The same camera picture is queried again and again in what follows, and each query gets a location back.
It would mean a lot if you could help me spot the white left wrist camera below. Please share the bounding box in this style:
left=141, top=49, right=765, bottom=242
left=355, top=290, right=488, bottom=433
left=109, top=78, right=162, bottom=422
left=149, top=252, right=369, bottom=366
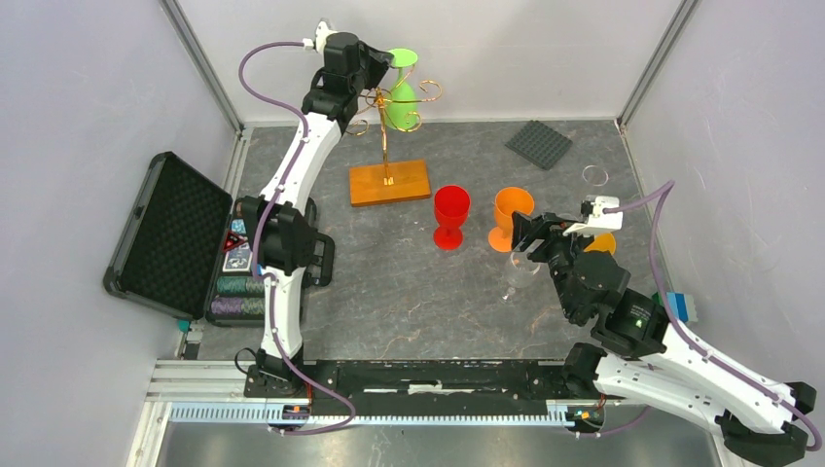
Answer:
left=302, top=18, right=338, bottom=54

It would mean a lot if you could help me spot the green blue brick stack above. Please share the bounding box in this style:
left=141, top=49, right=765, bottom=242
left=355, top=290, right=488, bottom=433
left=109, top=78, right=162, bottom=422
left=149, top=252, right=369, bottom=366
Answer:
left=651, top=291, right=699, bottom=324

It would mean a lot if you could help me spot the red wine glass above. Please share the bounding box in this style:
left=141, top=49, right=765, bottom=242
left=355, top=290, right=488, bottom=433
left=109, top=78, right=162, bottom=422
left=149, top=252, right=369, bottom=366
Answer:
left=433, top=185, right=471, bottom=250

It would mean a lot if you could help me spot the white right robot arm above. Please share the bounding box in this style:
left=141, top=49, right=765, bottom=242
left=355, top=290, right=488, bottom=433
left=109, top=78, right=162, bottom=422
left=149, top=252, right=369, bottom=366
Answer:
left=512, top=208, right=823, bottom=466

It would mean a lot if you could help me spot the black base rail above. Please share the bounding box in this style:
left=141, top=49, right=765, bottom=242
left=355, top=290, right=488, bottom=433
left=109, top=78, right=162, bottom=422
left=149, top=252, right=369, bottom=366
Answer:
left=146, top=359, right=632, bottom=434

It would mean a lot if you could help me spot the green wine glass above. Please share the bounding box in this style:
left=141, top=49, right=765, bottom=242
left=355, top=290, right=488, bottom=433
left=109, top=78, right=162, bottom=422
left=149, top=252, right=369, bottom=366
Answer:
left=385, top=48, right=419, bottom=132

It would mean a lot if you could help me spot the clear wine glass front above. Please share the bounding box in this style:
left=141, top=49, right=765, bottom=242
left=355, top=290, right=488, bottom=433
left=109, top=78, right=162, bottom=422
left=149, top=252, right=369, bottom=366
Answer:
left=582, top=164, right=610, bottom=188

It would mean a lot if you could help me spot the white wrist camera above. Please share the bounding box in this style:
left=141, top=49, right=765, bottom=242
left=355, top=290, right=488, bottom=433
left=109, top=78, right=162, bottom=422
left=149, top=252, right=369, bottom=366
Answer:
left=302, top=18, right=338, bottom=54
left=562, top=195, right=624, bottom=236

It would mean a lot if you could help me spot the orange wine glass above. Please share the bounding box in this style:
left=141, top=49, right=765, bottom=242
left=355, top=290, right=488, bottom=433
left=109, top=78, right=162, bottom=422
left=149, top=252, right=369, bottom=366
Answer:
left=487, top=187, right=535, bottom=252

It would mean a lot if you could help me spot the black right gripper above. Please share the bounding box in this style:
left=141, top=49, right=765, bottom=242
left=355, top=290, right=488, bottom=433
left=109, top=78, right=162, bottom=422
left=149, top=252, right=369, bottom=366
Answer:
left=508, top=209, right=599, bottom=319

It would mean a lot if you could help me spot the clear wine glass back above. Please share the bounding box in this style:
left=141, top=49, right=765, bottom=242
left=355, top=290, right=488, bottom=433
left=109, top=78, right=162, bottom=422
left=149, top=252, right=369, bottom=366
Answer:
left=501, top=251, right=542, bottom=303

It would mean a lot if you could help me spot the yellow wine glass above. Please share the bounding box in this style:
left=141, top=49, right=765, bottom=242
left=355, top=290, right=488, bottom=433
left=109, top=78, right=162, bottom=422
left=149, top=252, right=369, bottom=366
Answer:
left=584, top=233, right=617, bottom=255

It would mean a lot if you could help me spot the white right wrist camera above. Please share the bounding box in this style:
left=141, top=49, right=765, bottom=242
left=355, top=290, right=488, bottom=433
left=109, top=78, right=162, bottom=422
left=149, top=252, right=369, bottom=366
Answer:
left=562, top=195, right=624, bottom=236

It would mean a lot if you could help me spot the black poker chip case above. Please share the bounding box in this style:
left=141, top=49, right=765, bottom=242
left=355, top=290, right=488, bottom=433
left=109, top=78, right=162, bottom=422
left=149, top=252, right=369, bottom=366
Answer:
left=103, top=152, right=335, bottom=327

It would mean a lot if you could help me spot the gold wire glass rack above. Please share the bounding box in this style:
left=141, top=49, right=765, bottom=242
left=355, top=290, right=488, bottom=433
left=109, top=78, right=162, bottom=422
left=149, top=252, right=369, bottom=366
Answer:
left=348, top=80, right=443, bottom=207

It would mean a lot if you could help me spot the clear wine glass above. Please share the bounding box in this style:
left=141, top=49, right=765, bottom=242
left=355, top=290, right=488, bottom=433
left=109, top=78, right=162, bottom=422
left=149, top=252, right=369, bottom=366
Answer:
left=501, top=251, right=542, bottom=303
left=582, top=164, right=610, bottom=188

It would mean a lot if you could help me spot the dark grey building plate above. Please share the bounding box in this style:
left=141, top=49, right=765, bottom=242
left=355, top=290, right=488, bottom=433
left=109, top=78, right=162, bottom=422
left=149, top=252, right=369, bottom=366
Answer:
left=505, top=120, right=573, bottom=170

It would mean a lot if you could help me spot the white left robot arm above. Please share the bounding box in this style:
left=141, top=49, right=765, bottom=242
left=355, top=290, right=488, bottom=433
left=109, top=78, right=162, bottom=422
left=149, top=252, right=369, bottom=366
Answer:
left=237, top=32, right=396, bottom=397

